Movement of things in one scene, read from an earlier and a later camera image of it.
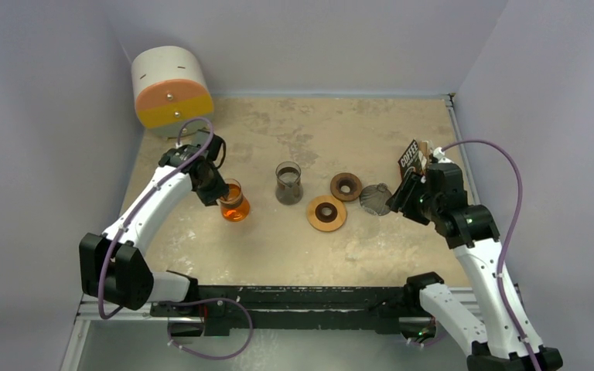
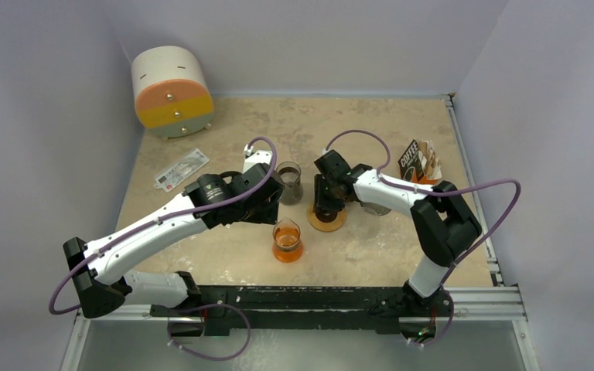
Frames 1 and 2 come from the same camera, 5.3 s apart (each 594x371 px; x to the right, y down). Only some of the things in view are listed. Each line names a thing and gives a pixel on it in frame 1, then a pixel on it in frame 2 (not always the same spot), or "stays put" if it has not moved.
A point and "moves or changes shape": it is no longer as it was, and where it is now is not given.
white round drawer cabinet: [169, 85] stays put
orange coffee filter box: [416, 157] stays put
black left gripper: [220, 189] → [267, 213]
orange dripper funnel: [326, 213] stays put
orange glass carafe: [234, 206] moves or changes shape
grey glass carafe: [288, 189] stays put
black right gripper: [407, 193] → [325, 188]
